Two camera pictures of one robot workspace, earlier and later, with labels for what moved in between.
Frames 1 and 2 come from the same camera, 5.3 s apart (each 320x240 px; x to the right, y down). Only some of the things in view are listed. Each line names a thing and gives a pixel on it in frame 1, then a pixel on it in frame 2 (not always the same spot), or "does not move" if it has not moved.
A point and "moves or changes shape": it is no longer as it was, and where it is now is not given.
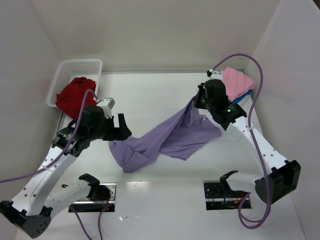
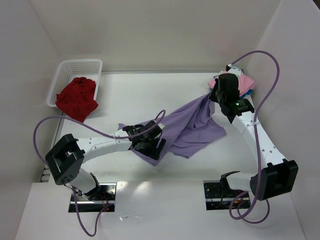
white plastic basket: [68, 71] does not move
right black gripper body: [198, 103] to [215, 94]
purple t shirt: [186, 130] moves or changes shape
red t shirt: [70, 100] does not move
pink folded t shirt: [236, 83] does not move
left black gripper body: [115, 130] to [155, 149]
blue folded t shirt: [237, 100] does not move
